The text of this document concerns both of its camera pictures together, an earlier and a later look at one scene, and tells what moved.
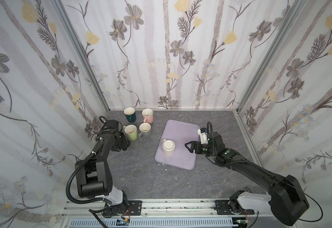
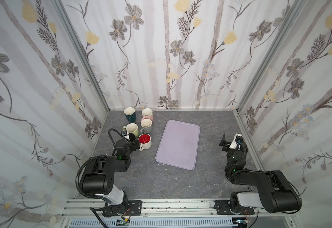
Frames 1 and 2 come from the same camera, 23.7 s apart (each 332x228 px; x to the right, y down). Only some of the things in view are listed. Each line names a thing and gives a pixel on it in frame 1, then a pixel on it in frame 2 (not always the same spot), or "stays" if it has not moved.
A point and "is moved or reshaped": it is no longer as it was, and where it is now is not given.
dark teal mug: x=130 y=114 stays
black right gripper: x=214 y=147 → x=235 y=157
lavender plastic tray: x=180 y=133 stays
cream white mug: x=168 y=147 → x=145 y=140
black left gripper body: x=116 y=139 → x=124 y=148
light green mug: x=131 y=130 stays
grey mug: x=145 y=128 is moved or reshaped
